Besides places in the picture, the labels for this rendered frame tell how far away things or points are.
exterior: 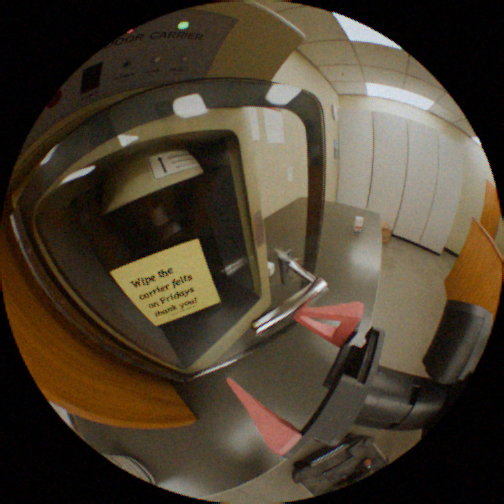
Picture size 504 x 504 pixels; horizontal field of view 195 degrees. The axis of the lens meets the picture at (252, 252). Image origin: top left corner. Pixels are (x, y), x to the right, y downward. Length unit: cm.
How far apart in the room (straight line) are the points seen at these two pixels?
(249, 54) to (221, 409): 57
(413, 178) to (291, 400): 308
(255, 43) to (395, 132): 292
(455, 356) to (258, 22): 31
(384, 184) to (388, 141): 75
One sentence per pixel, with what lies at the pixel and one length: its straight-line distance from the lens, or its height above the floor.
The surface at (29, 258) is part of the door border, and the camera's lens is 19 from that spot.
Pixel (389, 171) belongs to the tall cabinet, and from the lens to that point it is 301.
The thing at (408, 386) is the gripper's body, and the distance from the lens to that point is 16.
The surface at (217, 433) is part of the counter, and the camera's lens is 42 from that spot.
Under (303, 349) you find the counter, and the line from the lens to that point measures 41.
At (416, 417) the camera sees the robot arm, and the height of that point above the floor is 121.
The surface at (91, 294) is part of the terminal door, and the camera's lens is 16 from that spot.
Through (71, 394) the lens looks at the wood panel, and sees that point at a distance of 22.
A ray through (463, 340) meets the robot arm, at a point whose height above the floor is 125.
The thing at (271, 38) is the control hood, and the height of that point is 148.
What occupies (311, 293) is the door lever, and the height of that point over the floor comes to 121.
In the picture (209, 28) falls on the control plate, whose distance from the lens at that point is 18.
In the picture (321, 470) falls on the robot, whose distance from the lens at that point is 131.
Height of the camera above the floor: 133
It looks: 36 degrees down
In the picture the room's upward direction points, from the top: 10 degrees counter-clockwise
